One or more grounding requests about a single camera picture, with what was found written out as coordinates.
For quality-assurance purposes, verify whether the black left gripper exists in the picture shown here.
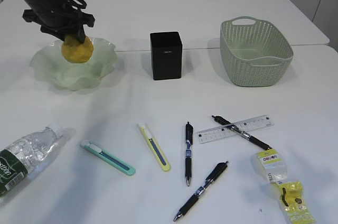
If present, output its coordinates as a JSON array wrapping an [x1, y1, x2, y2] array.
[[23, 0, 95, 44]]

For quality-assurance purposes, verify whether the yellow pear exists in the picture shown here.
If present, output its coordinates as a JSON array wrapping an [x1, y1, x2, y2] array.
[[61, 35, 94, 63]]

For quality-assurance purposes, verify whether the clear water bottle green label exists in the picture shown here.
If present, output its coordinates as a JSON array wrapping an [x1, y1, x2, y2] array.
[[1, 123, 65, 200]]

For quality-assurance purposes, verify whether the yellow plastic packaging waste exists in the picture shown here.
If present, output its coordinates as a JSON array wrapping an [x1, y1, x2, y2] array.
[[254, 148, 316, 223]]

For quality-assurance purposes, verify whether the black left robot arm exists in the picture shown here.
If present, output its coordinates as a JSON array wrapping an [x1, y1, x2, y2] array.
[[23, 0, 95, 43]]

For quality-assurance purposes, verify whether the frosted green wavy glass plate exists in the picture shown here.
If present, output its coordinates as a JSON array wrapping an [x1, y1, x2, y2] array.
[[30, 37, 117, 91]]

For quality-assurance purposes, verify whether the black square pen holder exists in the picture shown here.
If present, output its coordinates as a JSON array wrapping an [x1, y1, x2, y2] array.
[[150, 32, 183, 80]]

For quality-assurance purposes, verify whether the teal utility knife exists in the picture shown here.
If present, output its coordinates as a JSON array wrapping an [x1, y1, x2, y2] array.
[[80, 141, 136, 176]]

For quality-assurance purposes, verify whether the black gel pen middle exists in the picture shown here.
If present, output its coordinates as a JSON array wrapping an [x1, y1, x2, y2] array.
[[185, 122, 193, 186]]

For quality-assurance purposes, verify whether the yellow utility knife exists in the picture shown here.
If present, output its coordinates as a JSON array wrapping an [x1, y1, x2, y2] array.
[[137, 123, 171, 172]]

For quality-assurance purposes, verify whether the clear plastic ruler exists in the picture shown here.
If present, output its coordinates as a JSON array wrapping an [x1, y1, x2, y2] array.
[[196, 115, 274, 144]]

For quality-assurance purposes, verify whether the green woven plastic basket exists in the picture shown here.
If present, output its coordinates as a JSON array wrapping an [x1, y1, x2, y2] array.
[[220, 16, 294, 87]]

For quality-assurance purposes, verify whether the black gel pen front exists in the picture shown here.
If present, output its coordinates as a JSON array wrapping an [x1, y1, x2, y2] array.
[[173, 161, 229, 222]]

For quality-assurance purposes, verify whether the black gel pen on ruler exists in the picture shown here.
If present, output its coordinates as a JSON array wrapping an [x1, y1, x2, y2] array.
[[211, 115, 272, 151]]

